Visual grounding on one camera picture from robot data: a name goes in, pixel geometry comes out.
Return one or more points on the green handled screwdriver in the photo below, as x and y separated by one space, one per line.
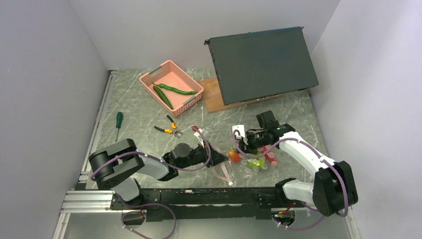
119 119

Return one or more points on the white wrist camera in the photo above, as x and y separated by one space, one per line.
238 132
200 134

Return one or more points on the fake green cucumber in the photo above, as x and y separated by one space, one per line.
163 97

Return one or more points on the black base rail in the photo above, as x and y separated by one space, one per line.
156 205

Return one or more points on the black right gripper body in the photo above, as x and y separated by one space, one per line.
255 141

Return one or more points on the dark grey metal chassis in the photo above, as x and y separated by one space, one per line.
255 65

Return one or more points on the aluminium side rail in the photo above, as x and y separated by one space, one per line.
79 199

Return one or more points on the clear zip top bag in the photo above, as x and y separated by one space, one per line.
226 171

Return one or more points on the pink plastic basket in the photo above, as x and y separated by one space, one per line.
172 75

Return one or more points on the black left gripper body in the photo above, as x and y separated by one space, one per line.
198 156

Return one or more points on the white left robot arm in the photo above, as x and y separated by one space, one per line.
114 166

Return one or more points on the fake green lime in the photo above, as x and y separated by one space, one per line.
257 164

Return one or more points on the fake orange green mango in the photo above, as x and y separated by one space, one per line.
234 156

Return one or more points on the fake green bean pod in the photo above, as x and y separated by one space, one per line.
175 90

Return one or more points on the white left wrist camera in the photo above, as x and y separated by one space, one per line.
200 134

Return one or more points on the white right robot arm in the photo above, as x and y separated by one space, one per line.
333 189

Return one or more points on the fake red chili pepper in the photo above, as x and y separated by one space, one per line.
269 156

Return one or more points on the orange handled pliers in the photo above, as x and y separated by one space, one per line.
173 130

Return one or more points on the brown wooden board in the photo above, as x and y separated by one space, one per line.
213 99

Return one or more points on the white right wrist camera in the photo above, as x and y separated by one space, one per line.
238 132

